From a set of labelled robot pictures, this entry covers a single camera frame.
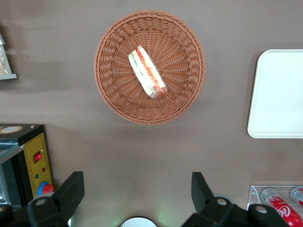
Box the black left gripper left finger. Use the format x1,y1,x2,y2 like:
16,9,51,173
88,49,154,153
0,171,85,227

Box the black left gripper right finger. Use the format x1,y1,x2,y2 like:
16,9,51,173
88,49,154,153
181,171,291,227

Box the layered sandwich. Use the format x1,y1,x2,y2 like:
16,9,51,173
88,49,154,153
128,45,168,99

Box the round brown wicker basket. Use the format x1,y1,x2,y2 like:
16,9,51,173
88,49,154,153
94,9,206,125

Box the white rectangular plastic tray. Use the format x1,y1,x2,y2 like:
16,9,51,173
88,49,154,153
247,49,303,139

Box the blue and red knob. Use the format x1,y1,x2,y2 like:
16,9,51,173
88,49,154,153
37,181,55,197

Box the clear acrylic bottle holder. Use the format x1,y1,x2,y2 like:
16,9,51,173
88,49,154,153
246,185,303,211

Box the black cabinet with yellow panel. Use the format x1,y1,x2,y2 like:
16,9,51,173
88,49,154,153
0,123,55,211

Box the grey display rack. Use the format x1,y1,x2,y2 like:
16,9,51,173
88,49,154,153
0,42,18,81

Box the clear snack packet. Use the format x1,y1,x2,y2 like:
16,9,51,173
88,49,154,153
0,33,12,75

